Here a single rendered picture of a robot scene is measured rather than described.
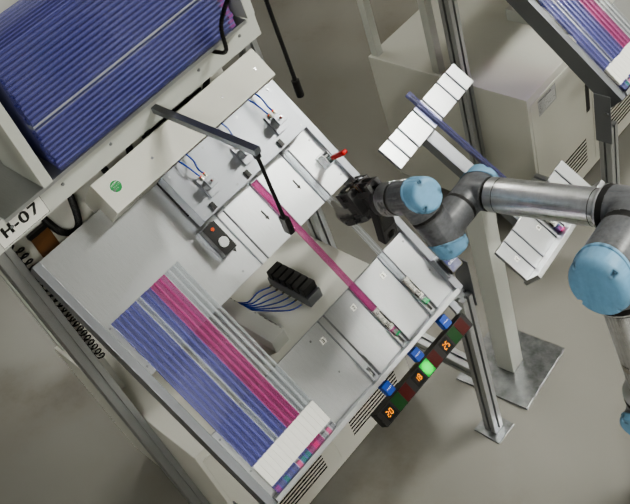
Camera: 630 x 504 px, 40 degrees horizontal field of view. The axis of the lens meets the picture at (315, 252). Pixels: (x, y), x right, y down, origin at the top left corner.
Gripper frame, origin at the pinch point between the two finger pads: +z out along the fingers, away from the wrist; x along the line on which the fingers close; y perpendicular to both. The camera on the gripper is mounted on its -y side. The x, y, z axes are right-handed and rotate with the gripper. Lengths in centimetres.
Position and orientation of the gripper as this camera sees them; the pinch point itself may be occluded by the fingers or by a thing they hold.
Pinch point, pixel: (343, 213)
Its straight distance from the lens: 204.6
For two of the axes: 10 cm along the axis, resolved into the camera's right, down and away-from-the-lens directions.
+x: -6.5, 6.6, -3.8
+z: -4.8, 0.2, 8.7
